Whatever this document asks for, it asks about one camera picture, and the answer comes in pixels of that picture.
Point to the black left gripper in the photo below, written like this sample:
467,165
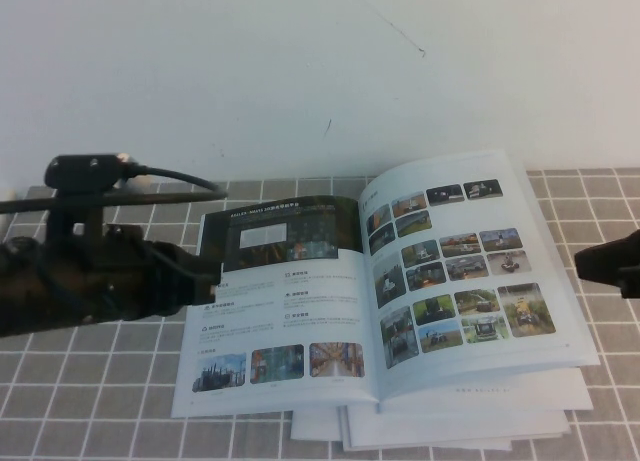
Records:
127,276

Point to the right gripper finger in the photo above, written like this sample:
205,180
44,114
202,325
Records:
631,283
605,261

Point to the product catalogue book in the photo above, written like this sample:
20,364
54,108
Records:
300,311

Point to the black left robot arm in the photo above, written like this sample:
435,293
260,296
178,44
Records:
40,291

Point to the grey white-checked tablecloth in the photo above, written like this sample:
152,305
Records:
100,381

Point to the white booklet with web address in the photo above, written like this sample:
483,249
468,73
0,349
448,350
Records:
525,388

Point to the plain white booklet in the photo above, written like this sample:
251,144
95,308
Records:
312,426
425,447
450,426

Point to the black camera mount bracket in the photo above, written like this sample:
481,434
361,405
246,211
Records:
60,216

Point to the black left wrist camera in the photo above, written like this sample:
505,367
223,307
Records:
85,171

